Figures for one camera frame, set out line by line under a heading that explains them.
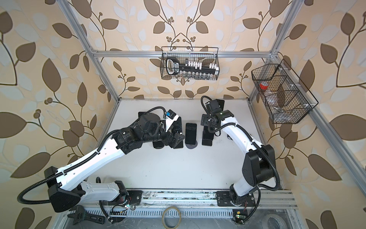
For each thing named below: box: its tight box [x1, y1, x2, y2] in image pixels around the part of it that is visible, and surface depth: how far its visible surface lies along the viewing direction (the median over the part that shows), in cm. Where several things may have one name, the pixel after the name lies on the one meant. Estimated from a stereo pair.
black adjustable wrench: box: [67, 204, 106, 226], surface depth 70 cm
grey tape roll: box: [262, 213, 288, 229], surface depth 68 cm
